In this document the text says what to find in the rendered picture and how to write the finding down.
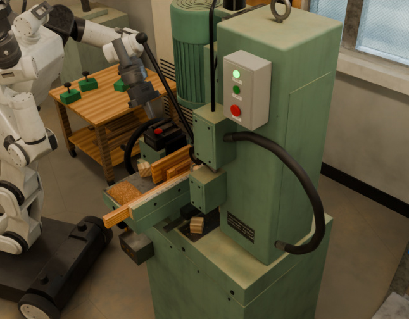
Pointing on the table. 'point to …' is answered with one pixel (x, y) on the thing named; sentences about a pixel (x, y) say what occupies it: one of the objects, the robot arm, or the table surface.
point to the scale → (166, 188)
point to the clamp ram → (175, 144)
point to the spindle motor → (191, 48)
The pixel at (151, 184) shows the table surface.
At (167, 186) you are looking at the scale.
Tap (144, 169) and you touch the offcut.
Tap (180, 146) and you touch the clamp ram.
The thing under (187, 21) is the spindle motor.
